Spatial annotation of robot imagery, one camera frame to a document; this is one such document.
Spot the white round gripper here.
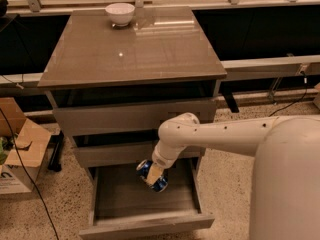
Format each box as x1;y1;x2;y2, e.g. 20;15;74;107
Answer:
146;141;179;185

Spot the blue pepsi can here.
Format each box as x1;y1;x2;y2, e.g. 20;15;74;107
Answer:
136;160;168;193

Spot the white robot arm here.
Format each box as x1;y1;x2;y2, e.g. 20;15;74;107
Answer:
146;113;320;240

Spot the middle grey drawer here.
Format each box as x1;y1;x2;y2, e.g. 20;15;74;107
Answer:
69;125;209;169

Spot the grey drawer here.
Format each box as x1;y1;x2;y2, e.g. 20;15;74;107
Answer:
45;80;221;138
69;125;209;169

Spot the open bottom drawer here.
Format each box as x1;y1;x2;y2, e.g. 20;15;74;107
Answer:
79;159;214;240

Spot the top grey drawer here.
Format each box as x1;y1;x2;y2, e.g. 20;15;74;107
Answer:
45;80;221;138

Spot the grey drawer cabinet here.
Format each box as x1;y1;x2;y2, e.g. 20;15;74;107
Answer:
37;6;228;240

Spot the black stand leg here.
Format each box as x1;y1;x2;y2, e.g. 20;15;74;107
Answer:
48;131;64;172

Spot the brown cardboard box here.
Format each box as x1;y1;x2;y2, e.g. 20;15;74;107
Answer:
0;97;51;194

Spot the white ceramic bowl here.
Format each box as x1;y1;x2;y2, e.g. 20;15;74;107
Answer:
105;3;135;27

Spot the black cable on left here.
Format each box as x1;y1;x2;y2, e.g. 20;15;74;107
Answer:
0;107;60;240

